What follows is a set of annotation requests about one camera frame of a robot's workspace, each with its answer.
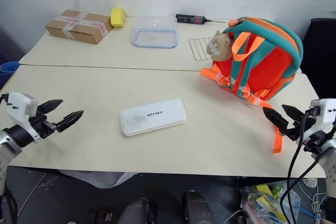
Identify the clear bag of colourful items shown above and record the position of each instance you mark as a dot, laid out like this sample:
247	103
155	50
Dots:
265	200

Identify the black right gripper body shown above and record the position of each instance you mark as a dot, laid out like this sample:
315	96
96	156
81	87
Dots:
302	127

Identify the orange and teal backpack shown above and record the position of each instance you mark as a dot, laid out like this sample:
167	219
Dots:
265	61

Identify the taped brown cardboard box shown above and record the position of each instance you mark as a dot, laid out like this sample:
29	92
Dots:
78	26

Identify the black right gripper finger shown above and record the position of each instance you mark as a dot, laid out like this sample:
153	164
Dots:
277	120
293	113

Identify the yellow sponge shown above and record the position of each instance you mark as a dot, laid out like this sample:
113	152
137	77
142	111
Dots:
117	18

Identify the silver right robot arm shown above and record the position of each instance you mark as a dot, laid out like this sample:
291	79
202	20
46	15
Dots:
328	155

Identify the blue foam roll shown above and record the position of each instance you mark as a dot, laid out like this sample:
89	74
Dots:
8	73

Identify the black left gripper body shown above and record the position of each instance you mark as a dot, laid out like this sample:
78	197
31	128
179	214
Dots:
43	127

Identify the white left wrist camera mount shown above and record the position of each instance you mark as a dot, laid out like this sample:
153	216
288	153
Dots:
18	106

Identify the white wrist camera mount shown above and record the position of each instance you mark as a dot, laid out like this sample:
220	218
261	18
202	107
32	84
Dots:
18	106
325	111

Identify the black chair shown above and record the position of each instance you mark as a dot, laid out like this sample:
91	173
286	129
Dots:
320	56

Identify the beige plush toy pendant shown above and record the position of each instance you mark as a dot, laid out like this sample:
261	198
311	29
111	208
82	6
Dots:
219	45

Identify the white case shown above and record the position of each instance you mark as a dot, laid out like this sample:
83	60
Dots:
153	117

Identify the white plastic bag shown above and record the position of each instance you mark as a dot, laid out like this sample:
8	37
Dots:
99	178

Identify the black and red electric screwdriver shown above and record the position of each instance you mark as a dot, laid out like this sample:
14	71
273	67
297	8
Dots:
189	19

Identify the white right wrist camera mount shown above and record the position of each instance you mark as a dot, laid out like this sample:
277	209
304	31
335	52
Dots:
325	111

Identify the clear glass container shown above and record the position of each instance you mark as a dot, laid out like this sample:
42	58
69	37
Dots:
155	33

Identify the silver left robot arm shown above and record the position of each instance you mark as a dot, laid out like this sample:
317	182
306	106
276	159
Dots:
11	136

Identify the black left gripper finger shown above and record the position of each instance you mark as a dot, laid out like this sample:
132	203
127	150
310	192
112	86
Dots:
69	120
51	105

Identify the dark rounded shape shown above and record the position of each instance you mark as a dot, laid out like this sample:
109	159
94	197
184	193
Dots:
139	212
198	208

